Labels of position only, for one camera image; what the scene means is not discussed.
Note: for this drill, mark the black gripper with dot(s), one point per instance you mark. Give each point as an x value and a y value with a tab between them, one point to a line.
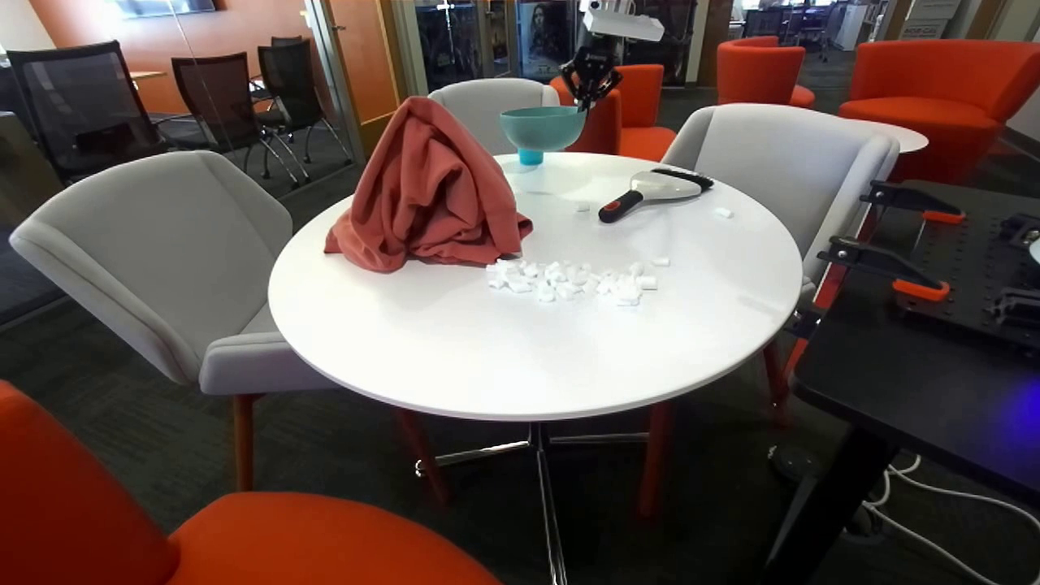
599	60

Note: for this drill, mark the blue bowl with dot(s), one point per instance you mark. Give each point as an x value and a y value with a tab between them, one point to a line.
539	123

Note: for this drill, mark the orange upholstered chair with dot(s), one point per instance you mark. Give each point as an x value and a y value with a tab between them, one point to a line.
272	540
943	97
642	113
758	72

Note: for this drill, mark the grey upholstered chair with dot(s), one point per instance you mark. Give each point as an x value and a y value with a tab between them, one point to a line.
141	262
781	164
475	107

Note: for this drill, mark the white crumbs pile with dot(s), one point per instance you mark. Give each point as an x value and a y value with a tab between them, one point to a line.
571	281

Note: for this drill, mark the red cloth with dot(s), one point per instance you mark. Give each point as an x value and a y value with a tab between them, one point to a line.
427	195

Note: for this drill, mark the wooden door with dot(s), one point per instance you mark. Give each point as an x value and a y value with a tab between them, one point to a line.
363	52

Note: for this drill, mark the white round table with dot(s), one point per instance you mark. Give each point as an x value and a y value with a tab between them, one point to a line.
488	345

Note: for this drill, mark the black mesh office chair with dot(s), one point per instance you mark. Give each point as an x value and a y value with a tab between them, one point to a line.
223	97
291	78
76	100

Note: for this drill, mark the small white side table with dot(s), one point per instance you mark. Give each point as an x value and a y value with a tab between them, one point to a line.
905	138

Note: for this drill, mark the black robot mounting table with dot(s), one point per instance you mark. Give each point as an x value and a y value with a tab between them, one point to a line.
921	392

